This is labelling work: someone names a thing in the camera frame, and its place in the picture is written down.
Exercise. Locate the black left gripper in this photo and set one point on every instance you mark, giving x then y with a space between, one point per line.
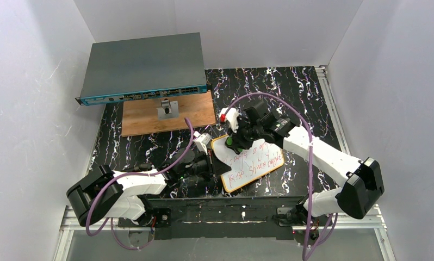
210 165

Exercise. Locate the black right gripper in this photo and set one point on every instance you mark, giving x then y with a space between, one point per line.
239 136

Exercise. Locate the yellow-framed whiteboard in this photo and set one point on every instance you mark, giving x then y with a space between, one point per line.
248 166

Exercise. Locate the green bone-shaped eraser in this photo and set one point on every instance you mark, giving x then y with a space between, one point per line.
230 143

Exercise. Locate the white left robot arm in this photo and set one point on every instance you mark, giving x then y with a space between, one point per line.
109 194

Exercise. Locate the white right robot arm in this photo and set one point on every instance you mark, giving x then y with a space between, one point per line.
360 182

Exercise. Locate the grey metal stand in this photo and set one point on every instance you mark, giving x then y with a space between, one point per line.
168 110

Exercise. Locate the wooden board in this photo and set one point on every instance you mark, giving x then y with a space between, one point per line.
141 117

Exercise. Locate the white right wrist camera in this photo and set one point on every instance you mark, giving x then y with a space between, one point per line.
230 116

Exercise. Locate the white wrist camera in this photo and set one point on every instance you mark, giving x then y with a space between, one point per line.
201 141
230 116

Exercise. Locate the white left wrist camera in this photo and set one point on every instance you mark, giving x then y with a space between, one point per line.
201 141

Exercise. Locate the grey network switch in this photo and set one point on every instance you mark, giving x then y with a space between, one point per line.
145 68

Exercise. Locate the aluminium frame rail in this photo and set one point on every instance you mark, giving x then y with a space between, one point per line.
293 91

